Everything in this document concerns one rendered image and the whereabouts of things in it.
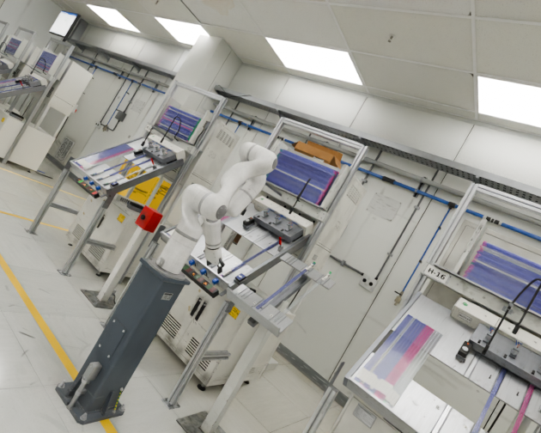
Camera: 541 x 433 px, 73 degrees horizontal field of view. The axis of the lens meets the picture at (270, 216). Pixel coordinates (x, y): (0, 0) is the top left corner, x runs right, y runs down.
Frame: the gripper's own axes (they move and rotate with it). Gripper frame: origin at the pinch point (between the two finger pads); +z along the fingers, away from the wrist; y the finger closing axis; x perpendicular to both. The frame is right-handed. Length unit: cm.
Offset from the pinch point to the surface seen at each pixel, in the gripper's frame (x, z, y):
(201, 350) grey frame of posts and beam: -21.5, 37.9, 13.2
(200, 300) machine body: 8, 51, -27
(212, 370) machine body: -12, 72, 8
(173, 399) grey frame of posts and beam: -42, 60, 13
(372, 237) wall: 202, 82, -3
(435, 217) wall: 232, 50, 41
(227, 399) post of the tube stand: -25, 51, 38
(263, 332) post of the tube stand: 1.5, 22.4, 37.0
